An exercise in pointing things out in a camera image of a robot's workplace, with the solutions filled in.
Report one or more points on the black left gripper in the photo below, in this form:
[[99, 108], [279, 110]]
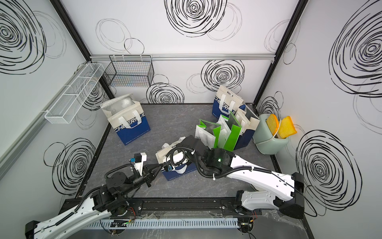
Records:
[[147, 175]]

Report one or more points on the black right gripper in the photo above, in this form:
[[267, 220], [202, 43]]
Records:
[[187, 162]]

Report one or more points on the green white bag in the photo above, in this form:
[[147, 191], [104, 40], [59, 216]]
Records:
[[229, 133], [208, 132]]

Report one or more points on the blue beige bag first row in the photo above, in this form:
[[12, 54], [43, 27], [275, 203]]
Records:
[[127, 117]]

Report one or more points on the blue beige bag back row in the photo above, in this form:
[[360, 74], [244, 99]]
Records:
[[226, 102]]

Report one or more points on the blue beige takeout bag front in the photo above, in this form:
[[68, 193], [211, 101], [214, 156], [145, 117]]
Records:
[[249, 122]]

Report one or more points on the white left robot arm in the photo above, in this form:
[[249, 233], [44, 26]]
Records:
[[111, 199]]

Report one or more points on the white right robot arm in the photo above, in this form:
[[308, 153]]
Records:
[[279, 191]]

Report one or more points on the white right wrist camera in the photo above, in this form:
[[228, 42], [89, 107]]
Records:
[[167, 166]]

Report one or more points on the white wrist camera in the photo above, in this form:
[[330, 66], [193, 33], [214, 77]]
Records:
[[167, 166], [138, 161]]

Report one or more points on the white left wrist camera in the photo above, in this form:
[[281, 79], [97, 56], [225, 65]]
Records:
[[138, 161]]

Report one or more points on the grey slotted cable duct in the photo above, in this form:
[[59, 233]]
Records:
[[203, 223]]

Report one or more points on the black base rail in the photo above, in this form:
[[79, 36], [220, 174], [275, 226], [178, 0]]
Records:
[[225, 206]]

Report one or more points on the black wire basket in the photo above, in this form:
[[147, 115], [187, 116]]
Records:
[[130, 71]]

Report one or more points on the aluminium wall rail back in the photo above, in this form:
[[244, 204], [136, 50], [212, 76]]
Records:
[[185, 57]]

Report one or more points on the aluminium wall rail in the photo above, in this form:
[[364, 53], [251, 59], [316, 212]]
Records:
[[185, 57], [13, 153]]

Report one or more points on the white wire shelf basket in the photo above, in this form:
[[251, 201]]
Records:
[[84, 91]]

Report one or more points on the aluminium wall rail left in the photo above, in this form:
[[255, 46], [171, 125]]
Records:
[[13, 153]]

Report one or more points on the black corner frame post left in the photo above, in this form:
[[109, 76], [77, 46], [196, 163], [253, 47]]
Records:
[[62, 13]]

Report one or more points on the black corner frame post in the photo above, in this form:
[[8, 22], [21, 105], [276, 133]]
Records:
[[62, 13], [300, 7]]

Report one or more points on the black corner frame post right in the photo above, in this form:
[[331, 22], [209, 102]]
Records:
[[300, 7]]

